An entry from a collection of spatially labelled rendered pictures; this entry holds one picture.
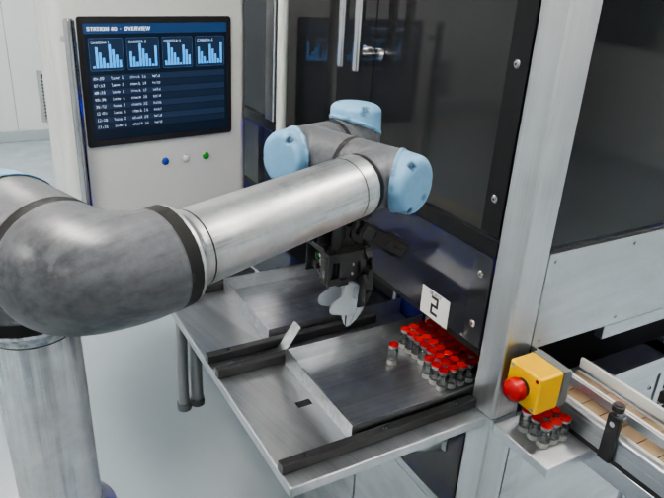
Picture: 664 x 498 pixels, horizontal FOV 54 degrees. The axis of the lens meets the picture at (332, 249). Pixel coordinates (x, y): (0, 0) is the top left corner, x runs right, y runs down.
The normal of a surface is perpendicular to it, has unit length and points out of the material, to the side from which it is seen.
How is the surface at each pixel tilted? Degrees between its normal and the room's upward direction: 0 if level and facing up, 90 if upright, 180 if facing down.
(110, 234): 34
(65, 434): 90
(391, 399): 0
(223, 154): 90
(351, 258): 90
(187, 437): 0
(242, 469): 0
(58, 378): 90
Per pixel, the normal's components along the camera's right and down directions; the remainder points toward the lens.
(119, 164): 0.60, 0.36
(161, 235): 0.46, -0.50
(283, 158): -0.65, 0.26
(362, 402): 0.06, -0.91
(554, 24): -0.87, 0.16
